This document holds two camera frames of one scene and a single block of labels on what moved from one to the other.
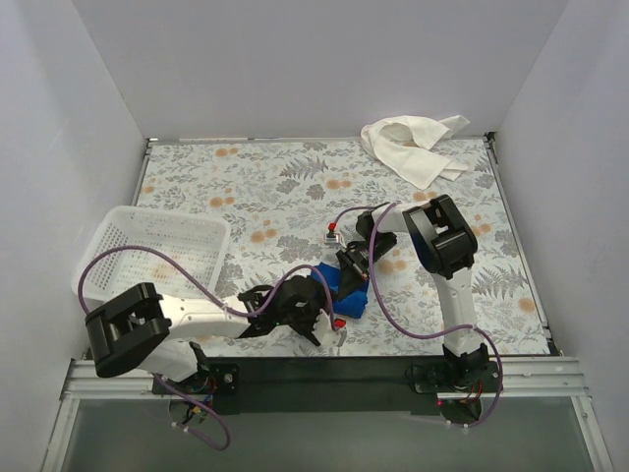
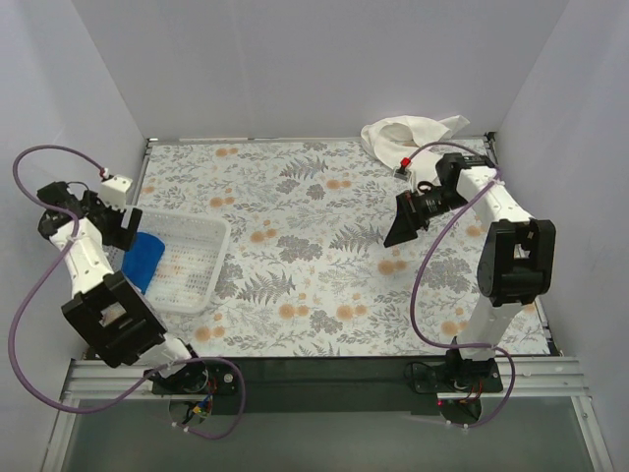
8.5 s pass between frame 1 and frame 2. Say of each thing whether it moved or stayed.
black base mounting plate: stayed
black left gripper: moved
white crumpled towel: stayed
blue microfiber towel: moved
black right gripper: moved
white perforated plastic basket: stayed
